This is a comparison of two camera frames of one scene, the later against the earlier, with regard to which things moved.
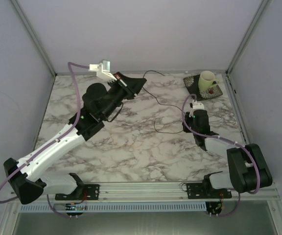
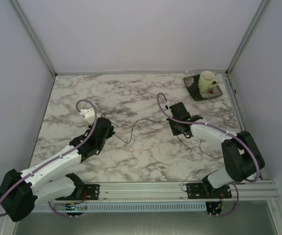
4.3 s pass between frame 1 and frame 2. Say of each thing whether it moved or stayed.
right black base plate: stayed
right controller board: stayed
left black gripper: moved
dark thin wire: moved
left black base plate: stayed
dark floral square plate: stayed
